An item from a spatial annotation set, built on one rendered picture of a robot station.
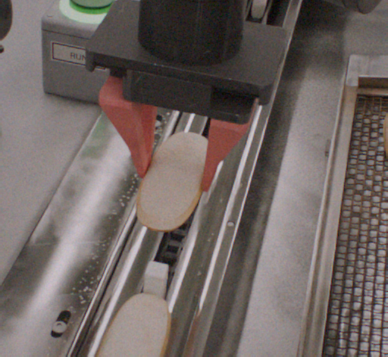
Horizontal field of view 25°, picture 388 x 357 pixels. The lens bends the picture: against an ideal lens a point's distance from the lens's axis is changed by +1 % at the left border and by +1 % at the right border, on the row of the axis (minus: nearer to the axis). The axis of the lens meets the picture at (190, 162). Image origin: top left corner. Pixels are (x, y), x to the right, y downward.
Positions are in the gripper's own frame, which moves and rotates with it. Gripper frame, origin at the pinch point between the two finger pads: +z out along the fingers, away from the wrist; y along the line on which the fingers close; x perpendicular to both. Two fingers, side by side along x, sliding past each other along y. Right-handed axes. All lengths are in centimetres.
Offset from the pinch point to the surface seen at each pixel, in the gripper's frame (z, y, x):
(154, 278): 6.2, -0.1, -3.5
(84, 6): 2.3, -13.2, 22.0
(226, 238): 6.8, 3.5, 2.2
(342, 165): 3.8, 10.3, 9.1
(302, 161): 11.0, 7.5, 18.3
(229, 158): 7.9, 1.9, 12.7
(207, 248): 8.0, 2.3, 2.0
